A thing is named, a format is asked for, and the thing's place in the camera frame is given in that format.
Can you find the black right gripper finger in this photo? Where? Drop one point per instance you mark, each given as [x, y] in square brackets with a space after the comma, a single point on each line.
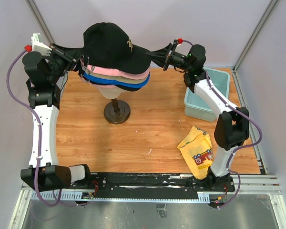
[159, 55]
[160, 63]

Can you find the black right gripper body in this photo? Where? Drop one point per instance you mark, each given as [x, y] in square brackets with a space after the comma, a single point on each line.
[171, 54]

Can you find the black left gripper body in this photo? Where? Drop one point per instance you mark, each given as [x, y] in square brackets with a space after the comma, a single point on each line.
[61, 63]

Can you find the pink cap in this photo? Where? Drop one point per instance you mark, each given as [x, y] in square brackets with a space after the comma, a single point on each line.
[113, 72]

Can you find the blue cap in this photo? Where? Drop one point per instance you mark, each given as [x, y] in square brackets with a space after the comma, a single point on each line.
[134, 85]

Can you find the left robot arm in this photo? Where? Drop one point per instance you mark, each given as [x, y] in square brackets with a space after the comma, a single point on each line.
[44, 69]

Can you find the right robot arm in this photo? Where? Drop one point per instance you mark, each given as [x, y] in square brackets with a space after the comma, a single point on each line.
[232, 127]

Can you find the light teal plastic bin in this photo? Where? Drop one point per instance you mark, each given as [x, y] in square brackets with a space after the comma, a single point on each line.
[196, 107]

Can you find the cream mannequin head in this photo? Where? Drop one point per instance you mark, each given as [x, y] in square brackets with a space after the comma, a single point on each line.
[110, 93]

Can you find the yellow printed cloth hat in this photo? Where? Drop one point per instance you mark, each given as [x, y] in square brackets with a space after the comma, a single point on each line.
[196, 149]

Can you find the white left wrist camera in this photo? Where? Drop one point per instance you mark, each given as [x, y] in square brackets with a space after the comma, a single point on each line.
[37, 45]

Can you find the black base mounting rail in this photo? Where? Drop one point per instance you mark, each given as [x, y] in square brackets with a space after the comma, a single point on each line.
[158, 184]

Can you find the white cable duct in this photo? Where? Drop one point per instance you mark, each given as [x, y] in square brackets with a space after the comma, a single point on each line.
[85, 196]

